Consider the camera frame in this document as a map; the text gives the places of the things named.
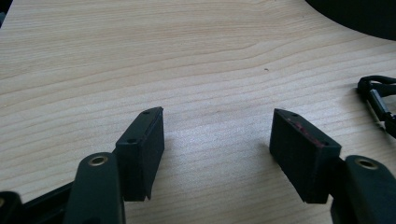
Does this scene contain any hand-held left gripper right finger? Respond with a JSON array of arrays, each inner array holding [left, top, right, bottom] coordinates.
[[268, 107, 343, 205]]

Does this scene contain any black strap with clip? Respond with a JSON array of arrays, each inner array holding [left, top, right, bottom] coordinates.
[[356, 74, 396, 140]]

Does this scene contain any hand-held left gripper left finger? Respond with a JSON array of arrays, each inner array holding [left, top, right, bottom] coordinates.
[[115, 106, 165, 203]]

